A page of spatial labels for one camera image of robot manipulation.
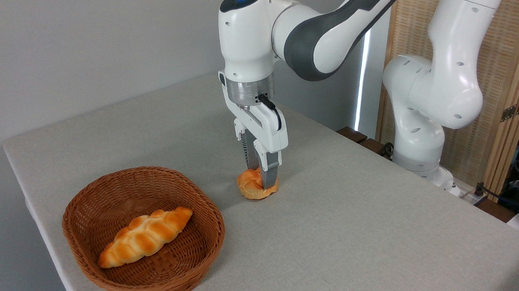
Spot black screen hinge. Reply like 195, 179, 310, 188
500, 96, 519, 124

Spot long braided bread loaf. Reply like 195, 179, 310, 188
98, 201, 194, 274

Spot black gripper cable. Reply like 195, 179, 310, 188
255, 94, 285, 132

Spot dark brown wooden slat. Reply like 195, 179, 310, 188
473, 197, 518, 224
359, 138, 395, 161
336, 126, 369, 145

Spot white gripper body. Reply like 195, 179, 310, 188
213, 71, 294, 156

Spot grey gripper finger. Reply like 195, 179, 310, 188
251, 146, 284, 191
231, 119, 264, 171

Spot grey linen tablecloth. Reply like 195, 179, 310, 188
0, 59, 519, 291

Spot brown wicker basket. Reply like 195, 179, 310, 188
57, 160, 230, 291

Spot round knotted bread roll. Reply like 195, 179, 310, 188
236, 166, 280, 202

